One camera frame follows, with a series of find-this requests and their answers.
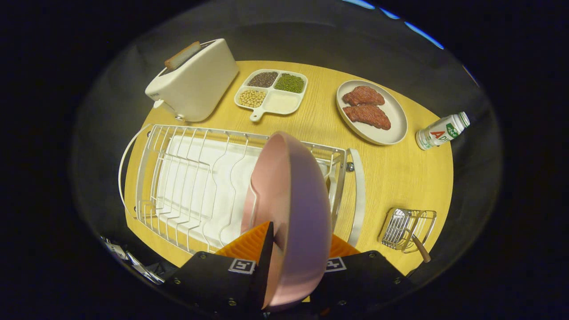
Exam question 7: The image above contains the white drink bottle green label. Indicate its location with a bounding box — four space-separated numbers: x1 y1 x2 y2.
415 112 471 151

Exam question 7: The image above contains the white drip tray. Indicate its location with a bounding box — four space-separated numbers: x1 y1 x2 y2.
156 135 332 249

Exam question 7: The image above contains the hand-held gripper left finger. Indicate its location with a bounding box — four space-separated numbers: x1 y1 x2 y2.
162 221 275 314

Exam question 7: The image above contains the white divided bean tray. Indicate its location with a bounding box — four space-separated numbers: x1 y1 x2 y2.
234 69 309 122

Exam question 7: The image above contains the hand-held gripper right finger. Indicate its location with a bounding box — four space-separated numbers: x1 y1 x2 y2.
309 234 415 314

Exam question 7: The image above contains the beige oval plate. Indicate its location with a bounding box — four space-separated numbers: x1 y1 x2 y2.
336 80 408 146

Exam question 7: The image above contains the metal wire basket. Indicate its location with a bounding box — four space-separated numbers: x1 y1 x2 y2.
378 208 437 254

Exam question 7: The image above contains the white wire dish rack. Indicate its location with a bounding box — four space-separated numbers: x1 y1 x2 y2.
118 124 366 255

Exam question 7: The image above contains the wooden handled metal spoon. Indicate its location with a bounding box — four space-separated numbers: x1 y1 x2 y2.
393 211 432 264

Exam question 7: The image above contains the red meat slice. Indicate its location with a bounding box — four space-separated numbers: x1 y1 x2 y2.
342 104 392 130
342 86 385 107

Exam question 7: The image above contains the pink plate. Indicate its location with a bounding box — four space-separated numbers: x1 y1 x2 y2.
240 131 333 312

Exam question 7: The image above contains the bread slice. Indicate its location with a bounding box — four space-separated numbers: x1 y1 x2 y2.
164 41 202 70

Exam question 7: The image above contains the white toaster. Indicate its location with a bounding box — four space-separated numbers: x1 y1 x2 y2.
145 38 240 123

